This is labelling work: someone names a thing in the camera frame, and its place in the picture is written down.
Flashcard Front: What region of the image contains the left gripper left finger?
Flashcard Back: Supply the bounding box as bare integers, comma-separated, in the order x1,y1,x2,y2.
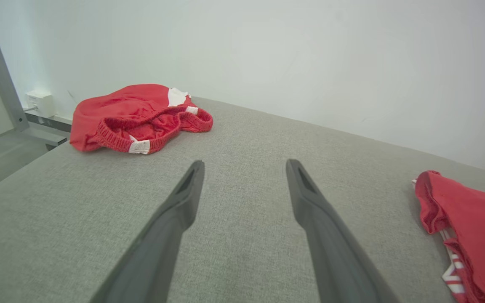
90,160,206,303

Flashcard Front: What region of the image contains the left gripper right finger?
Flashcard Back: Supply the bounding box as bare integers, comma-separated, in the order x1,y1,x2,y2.
285,159,400,303

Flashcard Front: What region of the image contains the red shorts white stripe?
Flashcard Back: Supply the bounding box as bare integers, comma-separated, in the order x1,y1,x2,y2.
69,84,214,155

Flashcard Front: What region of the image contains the red jersey striped white trim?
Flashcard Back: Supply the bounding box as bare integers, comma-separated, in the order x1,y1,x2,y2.
411,170,485,303

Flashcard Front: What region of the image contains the grey fabric sofa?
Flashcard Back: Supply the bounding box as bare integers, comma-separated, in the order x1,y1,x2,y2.
0,97,485,303

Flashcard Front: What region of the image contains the white wall socket box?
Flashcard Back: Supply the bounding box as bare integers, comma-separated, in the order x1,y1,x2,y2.
25,89,57,119

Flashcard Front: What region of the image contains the grey metal frame post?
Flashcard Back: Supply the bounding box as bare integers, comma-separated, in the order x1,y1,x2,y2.
0,0,72,151

